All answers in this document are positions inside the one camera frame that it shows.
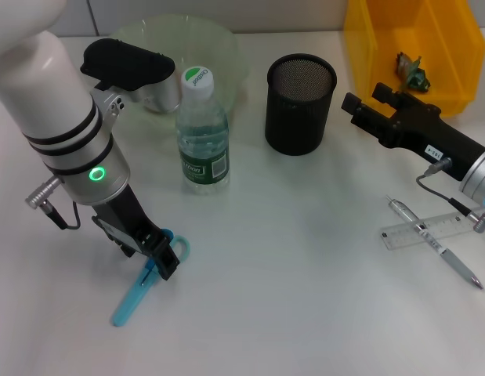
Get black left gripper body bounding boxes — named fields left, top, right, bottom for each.
left=92, top=186, right=157, bottom=259

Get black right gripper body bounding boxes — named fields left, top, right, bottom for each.
left=377, top=99, right=485, bottom=181

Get green plastic wrapper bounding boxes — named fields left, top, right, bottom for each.
left=394, top=51, right=431, bottom=93

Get blue scissors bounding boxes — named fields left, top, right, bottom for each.
left=111, top=229, right=191, bottom=328

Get clear green-label water bottle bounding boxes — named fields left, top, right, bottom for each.
left=175, top=65, right=231, bottom=197

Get black mesh pen holder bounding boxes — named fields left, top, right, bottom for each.
left=264, top=53, right=338, bottom=157

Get transparent plastic ruler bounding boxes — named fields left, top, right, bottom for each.
left=380, top=212, right=474, bottom=251

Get silver clear pen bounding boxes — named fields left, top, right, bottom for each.
left=386, top=194, right=485, bottom=291

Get translucent green fruit plate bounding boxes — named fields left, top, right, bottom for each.
left=108, top=14, right=252, bottom=118

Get yellow plastic bin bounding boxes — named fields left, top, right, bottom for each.
left=342, top=0, right=485, bottom=118

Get right gripper connector cable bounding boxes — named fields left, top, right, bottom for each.
left=416, top=156, right=485, bottom=234

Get gripper connector cable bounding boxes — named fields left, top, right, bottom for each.
left=416, top=156, right=485, bottom=234
left=24, top=175, right=82, bottom=231

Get left gripper connector cable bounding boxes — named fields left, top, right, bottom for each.
left=24, top=175, right=82, bottom=231

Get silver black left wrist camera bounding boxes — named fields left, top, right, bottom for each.
left=80, top=38, right=183, bottom=114

